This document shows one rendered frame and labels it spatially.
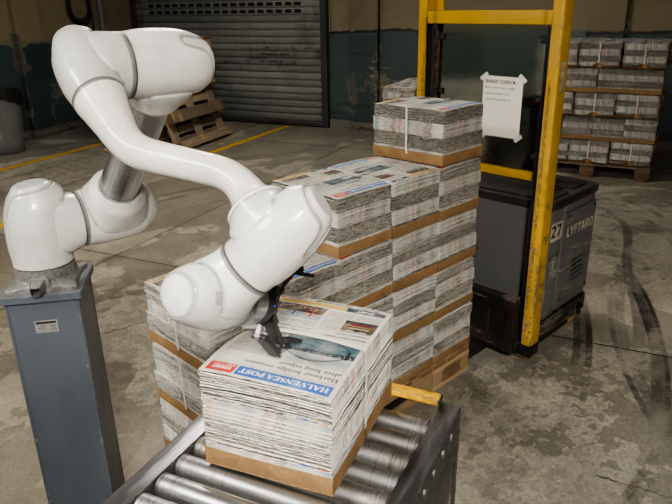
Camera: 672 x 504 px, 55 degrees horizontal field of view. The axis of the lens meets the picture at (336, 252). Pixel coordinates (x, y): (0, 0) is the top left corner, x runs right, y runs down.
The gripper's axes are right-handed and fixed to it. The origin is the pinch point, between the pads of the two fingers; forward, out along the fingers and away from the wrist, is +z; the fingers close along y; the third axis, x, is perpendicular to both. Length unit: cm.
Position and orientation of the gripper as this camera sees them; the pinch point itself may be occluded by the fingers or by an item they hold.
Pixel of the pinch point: (299, 307)
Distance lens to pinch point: 134.3
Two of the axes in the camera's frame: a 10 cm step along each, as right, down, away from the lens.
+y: -1.8, 9.8, -0.6
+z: 3.9, 1.3, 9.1
